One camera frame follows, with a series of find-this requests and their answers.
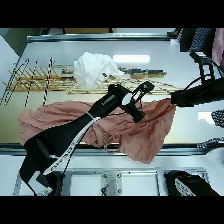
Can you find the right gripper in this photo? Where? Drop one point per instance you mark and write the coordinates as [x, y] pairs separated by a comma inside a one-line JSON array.
[[180, 98]]

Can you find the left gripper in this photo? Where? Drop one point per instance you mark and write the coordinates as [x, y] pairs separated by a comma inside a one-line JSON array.
[[136, 114]]

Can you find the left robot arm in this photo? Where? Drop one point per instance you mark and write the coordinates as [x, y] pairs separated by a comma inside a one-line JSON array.
[[66, 133]]

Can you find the black white patterned garment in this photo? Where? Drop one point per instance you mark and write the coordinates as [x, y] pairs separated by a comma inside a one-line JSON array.
[[218, 117]]

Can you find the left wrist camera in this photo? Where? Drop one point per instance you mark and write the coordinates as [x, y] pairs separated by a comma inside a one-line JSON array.
[[148, 86]]

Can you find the silver frame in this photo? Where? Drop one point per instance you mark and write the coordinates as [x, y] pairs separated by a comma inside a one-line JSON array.
[[113, 183]]

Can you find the pink patterned garment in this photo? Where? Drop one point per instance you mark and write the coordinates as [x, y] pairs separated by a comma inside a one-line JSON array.
[[218, 45]]

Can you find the dark dotted garment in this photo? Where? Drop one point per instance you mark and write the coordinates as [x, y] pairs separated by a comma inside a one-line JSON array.
[[201, 38]]

